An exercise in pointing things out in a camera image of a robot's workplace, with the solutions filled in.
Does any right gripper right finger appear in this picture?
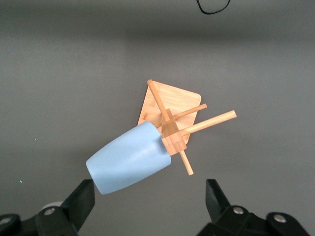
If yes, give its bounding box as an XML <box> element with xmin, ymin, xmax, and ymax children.
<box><xmin>196</xmin><ymin>178</ymin><xmax>311</xmax><ymax>236</ymax></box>

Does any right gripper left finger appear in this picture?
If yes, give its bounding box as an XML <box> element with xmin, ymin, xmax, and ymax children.
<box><xmin>0</xmin><ymin>179</ymin><xmax>95</xmax><ymax>236</ymax></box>

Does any light blue cup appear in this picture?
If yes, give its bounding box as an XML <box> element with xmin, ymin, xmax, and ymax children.
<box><xmin>85</xmin><ymin>120</ymin><xmax>173</xmax><ymax>195</ymax></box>

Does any wooden mug tree stand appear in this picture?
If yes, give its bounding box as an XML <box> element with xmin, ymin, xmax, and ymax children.
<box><xmin>136</xmin><ymin>79</ymin><xmax>237</xmax><ymax>176</ymax></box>

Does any dark grey table mat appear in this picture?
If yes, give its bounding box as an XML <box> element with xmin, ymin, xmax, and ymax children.
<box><xmin>0</xmin><ymin>0</ymin><xmax>315</xmax><ymax>236</ymax></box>

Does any looped black cable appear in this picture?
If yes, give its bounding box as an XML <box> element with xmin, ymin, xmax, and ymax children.
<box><xmin>196</xmin><ymin>0</ymin><xmax>231</xmax><ymax>15</ymax></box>

